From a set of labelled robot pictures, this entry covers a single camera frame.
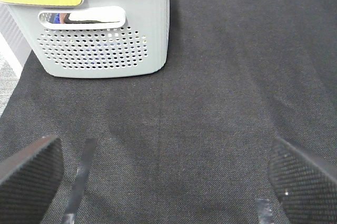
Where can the black textured left gripper left finger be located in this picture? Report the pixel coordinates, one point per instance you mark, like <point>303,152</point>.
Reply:
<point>30,179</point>

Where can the black textured left gripper right finger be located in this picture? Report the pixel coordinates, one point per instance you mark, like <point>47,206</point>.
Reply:
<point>304,183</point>

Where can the black tape strip on table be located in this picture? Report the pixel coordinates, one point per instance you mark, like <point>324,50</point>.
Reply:
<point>79,185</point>

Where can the grey perforated plastic basket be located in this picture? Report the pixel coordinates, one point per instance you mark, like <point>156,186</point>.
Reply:
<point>97,38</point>

